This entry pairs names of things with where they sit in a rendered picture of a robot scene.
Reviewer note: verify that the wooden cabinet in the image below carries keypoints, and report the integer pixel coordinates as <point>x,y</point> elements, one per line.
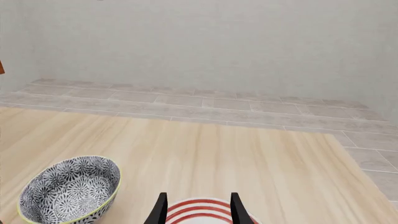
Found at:
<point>1,67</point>

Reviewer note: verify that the white plate with red rings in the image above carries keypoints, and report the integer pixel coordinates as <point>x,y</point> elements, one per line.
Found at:
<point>199,211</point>

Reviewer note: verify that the black-and-white patterned bowl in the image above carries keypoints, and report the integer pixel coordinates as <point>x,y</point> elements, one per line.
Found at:
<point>70,190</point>

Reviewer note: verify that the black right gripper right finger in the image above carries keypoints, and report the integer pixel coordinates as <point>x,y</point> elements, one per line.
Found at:
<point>239,212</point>

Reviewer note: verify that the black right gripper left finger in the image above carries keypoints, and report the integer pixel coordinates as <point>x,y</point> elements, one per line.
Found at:
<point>158,212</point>

